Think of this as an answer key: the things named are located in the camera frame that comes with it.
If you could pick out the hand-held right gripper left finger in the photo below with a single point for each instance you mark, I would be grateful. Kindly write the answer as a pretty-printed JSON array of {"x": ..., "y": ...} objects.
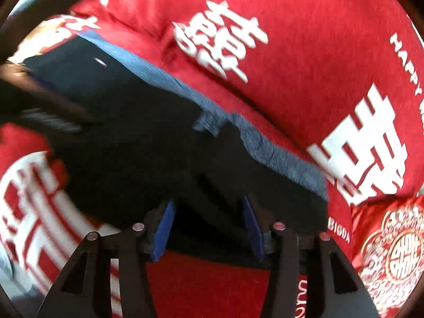
[{"x": 164, "y": 228}]

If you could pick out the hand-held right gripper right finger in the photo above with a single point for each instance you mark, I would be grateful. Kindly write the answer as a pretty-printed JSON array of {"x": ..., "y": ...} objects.
[{"x": 253, "y": 228}]

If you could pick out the black pants with blue trim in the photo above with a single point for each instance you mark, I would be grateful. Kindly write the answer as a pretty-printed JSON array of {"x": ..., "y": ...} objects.
[{"x": 149, "y": 139}]

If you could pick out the cream flat cloth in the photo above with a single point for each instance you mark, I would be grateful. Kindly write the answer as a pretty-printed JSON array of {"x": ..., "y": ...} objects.
[{"x": 43, "y": 38}]

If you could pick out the red embroidered pillow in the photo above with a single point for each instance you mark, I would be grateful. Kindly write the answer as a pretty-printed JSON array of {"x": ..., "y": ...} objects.
[{"x": 397, "y": 255}]

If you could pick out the red printed blanket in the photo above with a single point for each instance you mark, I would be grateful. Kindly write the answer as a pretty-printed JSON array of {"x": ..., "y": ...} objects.
[{"x": 298, "y": 56}]

